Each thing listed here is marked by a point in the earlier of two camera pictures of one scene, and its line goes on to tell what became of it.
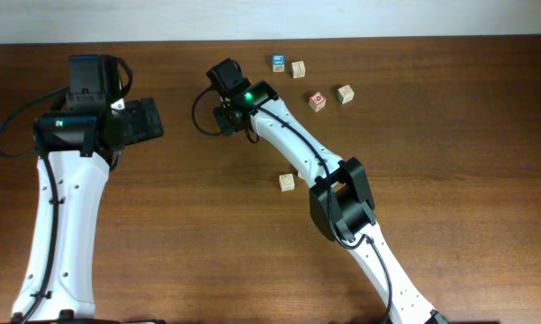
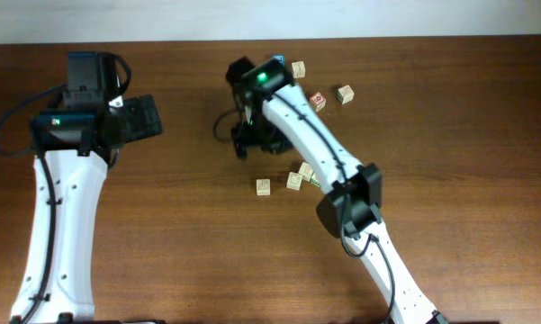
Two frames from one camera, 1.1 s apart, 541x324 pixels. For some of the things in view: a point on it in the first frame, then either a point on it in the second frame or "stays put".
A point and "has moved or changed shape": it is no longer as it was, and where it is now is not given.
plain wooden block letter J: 298,69 stays put
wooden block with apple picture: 286,182 has moved or changed shape
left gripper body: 139,121 stays put
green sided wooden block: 345,94 stays put
